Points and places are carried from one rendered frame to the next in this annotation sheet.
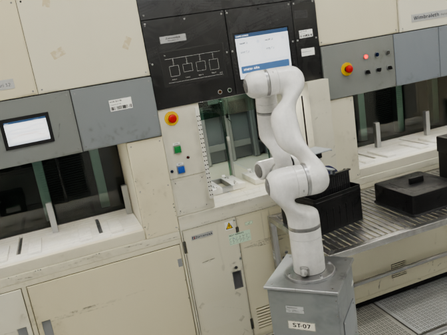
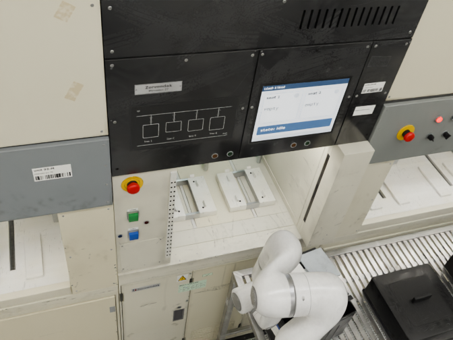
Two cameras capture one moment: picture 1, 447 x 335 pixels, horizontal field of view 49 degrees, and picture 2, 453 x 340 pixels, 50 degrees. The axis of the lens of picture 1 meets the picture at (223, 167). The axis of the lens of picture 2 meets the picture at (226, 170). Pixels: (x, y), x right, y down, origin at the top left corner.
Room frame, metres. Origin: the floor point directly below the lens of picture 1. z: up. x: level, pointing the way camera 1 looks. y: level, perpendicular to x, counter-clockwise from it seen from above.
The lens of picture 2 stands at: (1.27, 0.06, 2.47)
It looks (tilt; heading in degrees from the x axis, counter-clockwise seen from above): 45 degrees down; 352
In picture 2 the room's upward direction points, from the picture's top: 10 degrees clockwise
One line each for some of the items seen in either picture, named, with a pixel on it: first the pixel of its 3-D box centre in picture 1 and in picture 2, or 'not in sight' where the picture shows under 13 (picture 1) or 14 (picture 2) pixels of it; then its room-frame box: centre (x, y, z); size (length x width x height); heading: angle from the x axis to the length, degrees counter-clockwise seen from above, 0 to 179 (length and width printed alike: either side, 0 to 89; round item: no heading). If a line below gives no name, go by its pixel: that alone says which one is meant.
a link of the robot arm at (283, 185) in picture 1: (292, 198); not in sight; (1.71, -0.23, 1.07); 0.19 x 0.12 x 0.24; 98
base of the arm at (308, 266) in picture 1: (306, 249); not in sight; (1.71, -0.26, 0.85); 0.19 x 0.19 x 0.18
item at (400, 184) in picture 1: (416, 189); (416, 304); (2.25, -0.91, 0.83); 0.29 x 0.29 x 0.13; 18
